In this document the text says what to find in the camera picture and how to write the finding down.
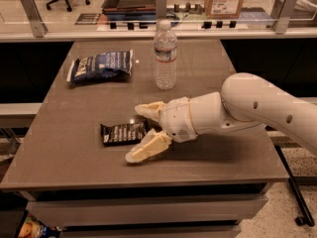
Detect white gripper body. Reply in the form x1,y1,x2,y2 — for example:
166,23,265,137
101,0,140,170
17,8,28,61
158,97,197,143

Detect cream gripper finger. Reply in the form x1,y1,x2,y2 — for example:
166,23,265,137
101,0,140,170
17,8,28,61
135,101,165,122
126,129,171,164

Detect black rxbar chocolate bar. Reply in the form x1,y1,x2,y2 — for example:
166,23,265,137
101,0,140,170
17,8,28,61
100,120,150,147

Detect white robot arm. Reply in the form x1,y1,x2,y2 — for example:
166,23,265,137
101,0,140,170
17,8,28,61
126,72,317,164

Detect grey table drawer unit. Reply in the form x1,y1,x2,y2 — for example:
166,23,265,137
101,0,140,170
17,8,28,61
27,192,268,238

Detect blue chip bag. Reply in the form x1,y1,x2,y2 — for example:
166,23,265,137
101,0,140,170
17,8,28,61
66,50,133,86

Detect clear plastic water bottle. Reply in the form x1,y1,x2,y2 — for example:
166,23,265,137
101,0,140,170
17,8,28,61
154,20,177,90

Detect cardboard box with label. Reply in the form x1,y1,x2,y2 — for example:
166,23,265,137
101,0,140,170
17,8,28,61
204,0,244,19

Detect colourful snack bin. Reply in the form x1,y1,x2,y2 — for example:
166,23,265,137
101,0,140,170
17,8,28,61
18,214,61,238

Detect black floor bar with wheel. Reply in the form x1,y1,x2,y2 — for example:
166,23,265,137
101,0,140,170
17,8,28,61
275,146,316,227

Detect middle metal glass bracket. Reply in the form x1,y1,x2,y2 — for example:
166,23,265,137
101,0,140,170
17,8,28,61
156,0,166,20

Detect metal glass bracket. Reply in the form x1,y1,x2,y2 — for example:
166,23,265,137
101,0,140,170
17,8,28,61
156,0,166,20
20,0,48,38
270,0,297,34

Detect left metal glass bracket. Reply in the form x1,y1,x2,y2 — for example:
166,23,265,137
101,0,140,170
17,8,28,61
20,0,48,38

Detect right metal glass bracket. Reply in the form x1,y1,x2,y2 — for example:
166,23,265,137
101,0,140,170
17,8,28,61
270,0,297,34

